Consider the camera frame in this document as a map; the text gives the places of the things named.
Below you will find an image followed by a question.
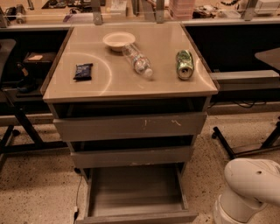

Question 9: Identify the grey drawer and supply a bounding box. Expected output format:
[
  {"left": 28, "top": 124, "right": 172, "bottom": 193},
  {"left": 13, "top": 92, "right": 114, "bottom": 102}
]
[
  {"left": 75, "top": 164, "right": 198, "bottom": 224},
  {"left": 54, "top": 98, "right": 207, "bottom": 142},
  {"left": 71, "top": 136, "right": 194, "bottom": 169}
]

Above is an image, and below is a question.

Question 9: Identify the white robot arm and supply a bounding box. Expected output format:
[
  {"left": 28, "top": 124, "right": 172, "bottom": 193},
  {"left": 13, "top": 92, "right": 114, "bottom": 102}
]
[{"left": 213, "top": 158, "right": 280, "bottom": 224}]

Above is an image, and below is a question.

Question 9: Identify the grey drawer cabinet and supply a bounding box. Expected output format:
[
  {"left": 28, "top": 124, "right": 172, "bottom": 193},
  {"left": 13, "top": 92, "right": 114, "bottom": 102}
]
[{"left": 40, "top": 22, "right": 221, "bottom": 183}]

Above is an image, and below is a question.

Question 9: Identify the clear plastic water bottle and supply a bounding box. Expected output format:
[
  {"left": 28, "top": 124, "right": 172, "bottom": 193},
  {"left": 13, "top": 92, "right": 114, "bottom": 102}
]
[{"left": 122, "top": 44, "right": 153, "bottom": 80}]

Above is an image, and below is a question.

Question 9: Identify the green soda can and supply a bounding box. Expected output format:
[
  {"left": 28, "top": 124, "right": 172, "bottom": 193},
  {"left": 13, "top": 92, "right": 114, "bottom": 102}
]
[{"left": 176, "top": 50, "right": 194, "bottom": 80}]

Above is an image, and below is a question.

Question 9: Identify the dark blue snack packet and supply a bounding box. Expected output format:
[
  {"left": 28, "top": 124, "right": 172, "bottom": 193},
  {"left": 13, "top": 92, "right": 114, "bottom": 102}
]
[{"left": 73, "top": 63, "right": 94, "bottom": 81}]

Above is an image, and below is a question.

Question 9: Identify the white bowl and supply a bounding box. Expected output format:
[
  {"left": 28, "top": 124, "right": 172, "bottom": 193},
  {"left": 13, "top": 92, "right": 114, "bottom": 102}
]
[{"left": 102, "top": 31, "right": 136, "bottom": 52}]

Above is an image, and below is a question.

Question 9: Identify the pink storage box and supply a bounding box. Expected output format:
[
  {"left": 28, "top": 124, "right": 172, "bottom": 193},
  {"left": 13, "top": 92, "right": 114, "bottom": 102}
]
[{"left": 169, "top": 0, "right": 195, "bottom": 20}]

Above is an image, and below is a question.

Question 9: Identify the dark box on shelf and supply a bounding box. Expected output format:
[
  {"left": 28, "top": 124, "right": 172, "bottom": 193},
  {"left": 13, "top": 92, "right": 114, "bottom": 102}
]
[{"left": 23, "top": 52, "right": 56, "bottom": 67}]

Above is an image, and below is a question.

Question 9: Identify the black wheeled stand right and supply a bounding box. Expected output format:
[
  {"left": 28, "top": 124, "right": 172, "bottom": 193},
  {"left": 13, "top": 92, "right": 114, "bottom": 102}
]
[{"left": 211, "top": 116, "right": 280, "bottom": 161}]

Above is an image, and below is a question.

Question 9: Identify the black office chair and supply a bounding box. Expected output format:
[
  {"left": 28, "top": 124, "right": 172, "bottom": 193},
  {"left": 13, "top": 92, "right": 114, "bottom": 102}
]
[{"left": 0, "top": 38, "right": 16, "bottom": 85}]

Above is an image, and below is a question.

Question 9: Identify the long back workbench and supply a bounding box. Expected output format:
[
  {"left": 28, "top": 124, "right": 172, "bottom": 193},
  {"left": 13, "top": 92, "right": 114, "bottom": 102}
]
[{"left": 0, "top": 13, "right": 280, "bottom": 29}]

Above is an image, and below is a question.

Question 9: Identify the black floor cable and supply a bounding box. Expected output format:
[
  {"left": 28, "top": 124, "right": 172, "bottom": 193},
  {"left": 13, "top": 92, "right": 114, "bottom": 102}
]
[{"left": 73, "top": 174, "right": 84, "bottom": 222}]

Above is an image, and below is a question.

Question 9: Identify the black stand frame left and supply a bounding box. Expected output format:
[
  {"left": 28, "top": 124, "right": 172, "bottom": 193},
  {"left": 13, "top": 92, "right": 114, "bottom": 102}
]
[{"left": 0, "top": 87, "right": 69, "bottom": 173}]

